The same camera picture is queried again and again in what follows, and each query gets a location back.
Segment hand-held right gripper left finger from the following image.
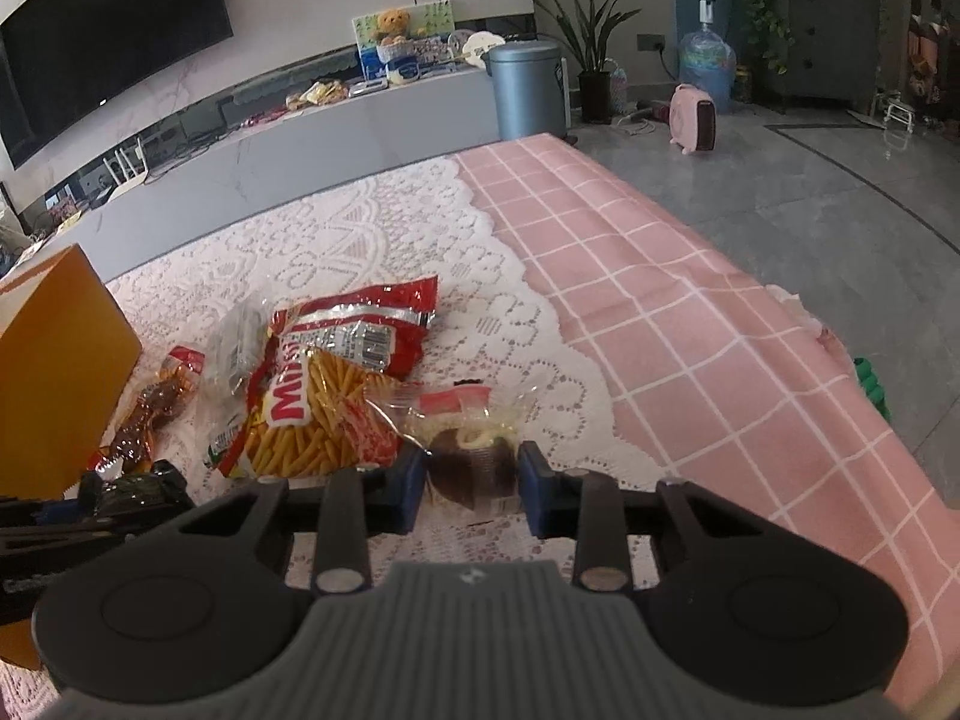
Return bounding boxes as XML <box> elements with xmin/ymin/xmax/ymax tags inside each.
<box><xmin>176</xmin><ymin>448</ymin><xmax>430</xmax><ymax>592</ymax></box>

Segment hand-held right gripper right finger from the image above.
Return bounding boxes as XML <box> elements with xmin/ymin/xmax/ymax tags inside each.
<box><xmin>517</xmin><ymin>441</ymin><xmax>762</xmax><ymax>592</ymax></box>

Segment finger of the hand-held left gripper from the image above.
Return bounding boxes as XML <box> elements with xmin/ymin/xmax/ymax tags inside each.
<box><xmin>75</xmin><ymin>460</ymin><xmax>190</xmax><ymax>522</ymax></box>

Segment clear packet with brown pastry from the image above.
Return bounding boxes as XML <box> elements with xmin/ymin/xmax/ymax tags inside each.
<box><xmin>379</xmin><ymin>382</ymin><xmax>541</xmax><ymax>518</ymax></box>

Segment brown dried meat packet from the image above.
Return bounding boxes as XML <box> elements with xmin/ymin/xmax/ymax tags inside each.
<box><xmin>90</xmin><ymin>345</ymin><xmax>207</xmax><ymax>477</ymax></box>

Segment orange cardboard box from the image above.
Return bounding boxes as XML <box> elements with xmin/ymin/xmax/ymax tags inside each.
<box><xmin>0</xmin><ymin>244</ymin><xmax>143</xmax><ymax>672</ymax></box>

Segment clear plastic snack packet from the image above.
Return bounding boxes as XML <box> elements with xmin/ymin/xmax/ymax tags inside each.
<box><xmin>202</xmin><ymin>304</ymin><xmax>278</xmax><ymax>406</ymax></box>

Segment red stick snack bag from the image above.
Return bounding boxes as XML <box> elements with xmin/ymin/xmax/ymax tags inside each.
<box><xmin>244</xmin><ymin>276</ymin><xmax>440</xmax><ymax>479</ymax></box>

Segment white lace tablecloth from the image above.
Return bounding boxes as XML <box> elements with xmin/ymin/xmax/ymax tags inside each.
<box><xmin>0</xmin><ymin>152</ymin><xmax>661</xmax><ymax>720</ymax></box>

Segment white router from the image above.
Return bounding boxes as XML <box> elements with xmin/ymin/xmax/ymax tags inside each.
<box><xmin>101</xmin><ymin>136</ymin><xmax>151</xmax><ymax>188</ymax></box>

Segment grey television console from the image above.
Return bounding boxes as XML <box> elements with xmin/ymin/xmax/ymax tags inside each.
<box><xmin>0</xmin><ymin>11</ymin><xmax>575</xmax><ymax>293</ymax></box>

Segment green plastic object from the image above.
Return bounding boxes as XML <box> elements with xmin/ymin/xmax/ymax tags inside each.
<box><xmin>855</xmin><ymin>356</ymin><xmax>893</xmax><ymax>421</ymax></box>

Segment blue-grey trash can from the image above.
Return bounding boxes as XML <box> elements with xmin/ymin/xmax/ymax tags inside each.
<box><xmin>480</xmin><ymin>41</ymin><xmax>569</xmax><ymax>142</ymax></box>

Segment potted plant with long leaves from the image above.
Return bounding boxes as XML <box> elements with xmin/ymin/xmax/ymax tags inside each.
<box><xmin>510</xmin><ymin>0</ymin><xmax>653</xmax><ymax>126</ymax></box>

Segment pink space heater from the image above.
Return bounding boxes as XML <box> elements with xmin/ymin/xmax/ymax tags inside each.
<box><xmin>666</xmin><ymin>84</ymin><xmax>719</xmax><ymax>158</ymax></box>

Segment pile of snack packets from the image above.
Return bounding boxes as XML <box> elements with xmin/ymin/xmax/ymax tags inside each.
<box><xmin>287</xmin><ymin>79</ymin><xmax>350</xmax><ymax>110</ymax></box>

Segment white round plate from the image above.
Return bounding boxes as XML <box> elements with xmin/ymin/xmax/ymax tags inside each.
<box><xmin>461</xmin><ymin>31</ymin><xmax>505</xmax><ymax>68</ymax></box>

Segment black television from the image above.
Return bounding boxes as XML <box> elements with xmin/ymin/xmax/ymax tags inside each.
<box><xmin>0</xmin><ymin>0</ymin><xmax>233</xmax><ymax>170</ymax></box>

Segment brown teddy bear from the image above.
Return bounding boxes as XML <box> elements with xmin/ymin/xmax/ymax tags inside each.
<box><xmin>373</xmin><ymin>9</ymin><xmax>412</xmax><ymax>46</ymax></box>

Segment water bottle with pump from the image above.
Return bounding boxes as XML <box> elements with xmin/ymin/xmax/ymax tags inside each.
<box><xmin>677</xmin><ymin>0</ymin><xmax>740</xmax><ymax>115</ymax></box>

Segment gift box with green backing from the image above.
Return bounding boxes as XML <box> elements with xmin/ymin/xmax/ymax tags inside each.
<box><xmin>352</xmin><ymin>0</ymin><xmax>455</xmax><ymax>83</ymax></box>

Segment small white rack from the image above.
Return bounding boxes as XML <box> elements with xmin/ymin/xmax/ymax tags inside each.
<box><xmin>881</xmin><ymin>90</ymin><xmax>917</xmax><ymax>134</ymax></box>

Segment grey drawer cabinet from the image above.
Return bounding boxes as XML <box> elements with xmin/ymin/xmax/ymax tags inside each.
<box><xmin>780</xmin><ymin>0</ymin><xmax>886</xmax><ymax>110</ymax></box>

